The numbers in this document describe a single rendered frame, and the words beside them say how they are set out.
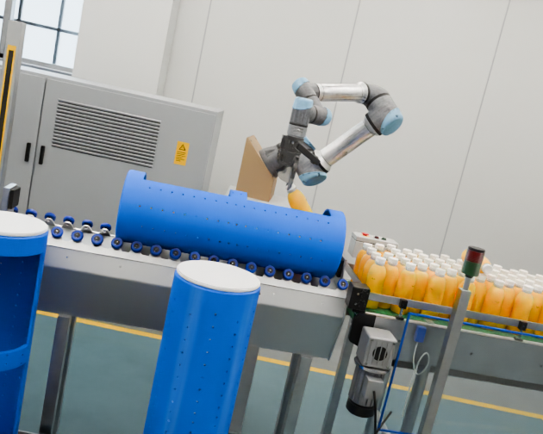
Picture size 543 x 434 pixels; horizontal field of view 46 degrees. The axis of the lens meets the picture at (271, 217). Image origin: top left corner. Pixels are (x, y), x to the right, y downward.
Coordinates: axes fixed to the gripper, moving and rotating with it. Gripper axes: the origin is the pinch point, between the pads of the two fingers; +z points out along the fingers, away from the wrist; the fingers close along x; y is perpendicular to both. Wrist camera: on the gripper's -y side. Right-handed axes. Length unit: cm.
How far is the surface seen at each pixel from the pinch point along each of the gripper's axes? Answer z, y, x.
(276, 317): 51, -5, 12
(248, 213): 11.9, 14.8, 11.6
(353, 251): 26, -39, -24
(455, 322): 31, -65, 38
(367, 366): 55, -38, 35
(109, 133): 12, 94, -161
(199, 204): 12.1, 33.9, 11.6
